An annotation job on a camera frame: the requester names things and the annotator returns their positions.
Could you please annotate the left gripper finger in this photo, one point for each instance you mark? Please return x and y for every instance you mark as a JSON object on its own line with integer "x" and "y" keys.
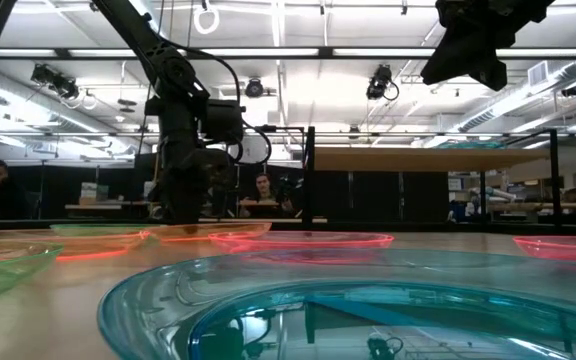
{"x": 183, "y": 210}

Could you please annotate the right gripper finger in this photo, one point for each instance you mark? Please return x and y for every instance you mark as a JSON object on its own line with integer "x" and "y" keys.
{"x": 495, "y": 72}
{"x": 453, "y": 60}

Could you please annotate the green and white boxes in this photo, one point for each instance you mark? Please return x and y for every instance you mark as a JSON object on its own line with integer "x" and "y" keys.
{"x": 93, "y": 194}

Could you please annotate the white sign board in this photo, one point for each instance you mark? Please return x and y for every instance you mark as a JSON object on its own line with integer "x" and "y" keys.
{"x": 255, "y": 152}

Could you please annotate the black background rig frame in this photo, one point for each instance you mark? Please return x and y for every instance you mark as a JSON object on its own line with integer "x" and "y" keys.
{"x": 288, "y": 129}

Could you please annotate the black gantry bar with lights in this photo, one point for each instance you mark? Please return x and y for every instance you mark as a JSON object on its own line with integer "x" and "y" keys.
{"x": 325, "y": 52}

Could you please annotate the pink translucent plastic plate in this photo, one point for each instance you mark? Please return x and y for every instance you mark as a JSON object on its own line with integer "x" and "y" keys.
{"x": 568, "y": 247}
{"x": 298, "y": 241}

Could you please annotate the wooden background desk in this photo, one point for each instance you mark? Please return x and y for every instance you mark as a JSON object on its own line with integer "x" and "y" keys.
{"x": 98, "y": 205}

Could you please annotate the wooden shelf with black frame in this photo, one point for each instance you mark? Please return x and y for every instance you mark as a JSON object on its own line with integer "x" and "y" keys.
{"x": 418, "y": 159}

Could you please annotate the black camera on mount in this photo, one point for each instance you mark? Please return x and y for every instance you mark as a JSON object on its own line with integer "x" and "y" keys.
{"x": 53, "y": 80}

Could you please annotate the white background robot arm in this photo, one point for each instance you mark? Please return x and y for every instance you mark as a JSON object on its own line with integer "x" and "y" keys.
{"x": 493, "y": 193}

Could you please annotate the black monitor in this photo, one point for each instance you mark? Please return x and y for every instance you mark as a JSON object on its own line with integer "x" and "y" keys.
{"x": 145, "y": 175}

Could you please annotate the round black ceiling camera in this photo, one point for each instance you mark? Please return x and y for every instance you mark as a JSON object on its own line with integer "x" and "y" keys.
{"x": 254, "y": 88}

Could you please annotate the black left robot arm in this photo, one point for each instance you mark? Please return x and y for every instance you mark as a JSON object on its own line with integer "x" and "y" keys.
{"x": 168, "y": 65}

